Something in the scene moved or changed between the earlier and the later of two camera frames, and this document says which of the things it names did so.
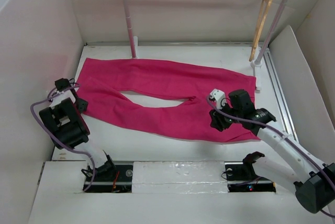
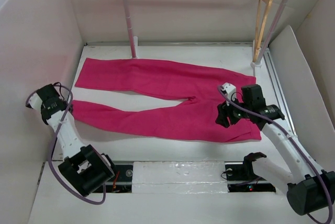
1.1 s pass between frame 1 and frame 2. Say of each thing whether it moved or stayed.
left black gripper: moved
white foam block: stayed
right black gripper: moved
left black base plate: stayed
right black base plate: stayed
